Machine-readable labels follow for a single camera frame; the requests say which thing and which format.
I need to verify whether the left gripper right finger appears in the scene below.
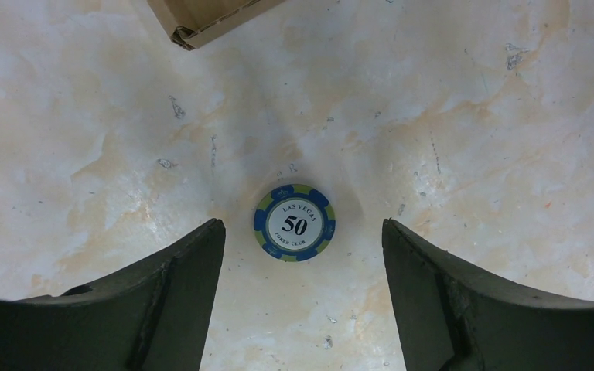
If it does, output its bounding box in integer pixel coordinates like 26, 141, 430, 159
382, 219, 594, 370

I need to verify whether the small black ring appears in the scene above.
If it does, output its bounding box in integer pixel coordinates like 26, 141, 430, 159
253, 183, 337, 263

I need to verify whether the brown cardboard box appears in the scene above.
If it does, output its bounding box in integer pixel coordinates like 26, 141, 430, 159
147, 0, 282, 51

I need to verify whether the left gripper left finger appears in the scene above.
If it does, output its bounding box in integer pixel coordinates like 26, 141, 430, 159
0, 219, 226, 370

